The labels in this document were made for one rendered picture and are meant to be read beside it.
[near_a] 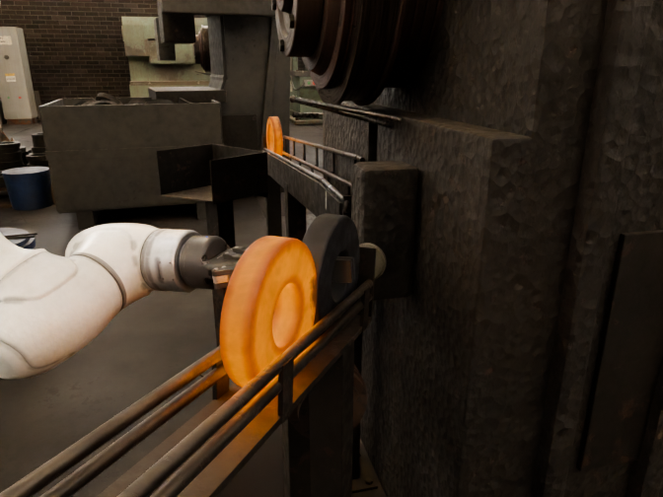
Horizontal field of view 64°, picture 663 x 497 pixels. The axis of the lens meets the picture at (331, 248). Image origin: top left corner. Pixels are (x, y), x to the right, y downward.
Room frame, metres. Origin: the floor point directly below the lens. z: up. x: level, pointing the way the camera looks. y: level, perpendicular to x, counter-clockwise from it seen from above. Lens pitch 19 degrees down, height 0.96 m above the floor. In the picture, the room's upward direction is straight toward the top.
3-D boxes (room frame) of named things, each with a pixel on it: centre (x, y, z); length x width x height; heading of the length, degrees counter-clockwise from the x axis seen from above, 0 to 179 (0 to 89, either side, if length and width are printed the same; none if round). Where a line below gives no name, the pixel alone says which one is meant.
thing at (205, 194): (1.57, 0.35, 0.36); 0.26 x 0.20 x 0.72; 49
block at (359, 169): (0.90, -0.09, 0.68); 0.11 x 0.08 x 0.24; 104
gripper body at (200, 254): (0.69, 0.15, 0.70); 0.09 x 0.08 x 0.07; 69
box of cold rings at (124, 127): (3.63, 1.30, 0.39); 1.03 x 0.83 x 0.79; 108
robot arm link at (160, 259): (0.71, 0.22, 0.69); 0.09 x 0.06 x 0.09; 159
